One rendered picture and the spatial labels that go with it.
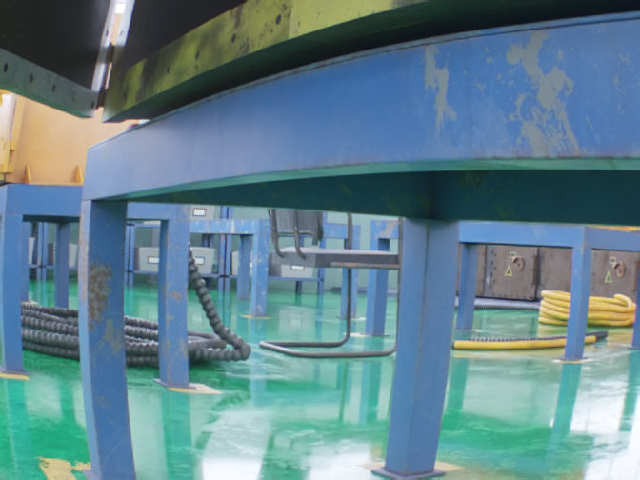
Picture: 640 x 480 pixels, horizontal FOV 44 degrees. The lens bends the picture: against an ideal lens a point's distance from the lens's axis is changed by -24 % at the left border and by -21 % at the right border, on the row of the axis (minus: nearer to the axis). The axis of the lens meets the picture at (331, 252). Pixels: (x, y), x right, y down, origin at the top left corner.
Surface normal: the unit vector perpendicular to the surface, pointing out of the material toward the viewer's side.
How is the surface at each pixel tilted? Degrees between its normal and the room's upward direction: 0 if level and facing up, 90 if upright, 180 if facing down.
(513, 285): 90
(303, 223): 107
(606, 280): 90
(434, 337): 90
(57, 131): 90
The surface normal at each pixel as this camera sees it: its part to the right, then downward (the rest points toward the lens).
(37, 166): 0.54, 0.03
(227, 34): -0.86, -0.04
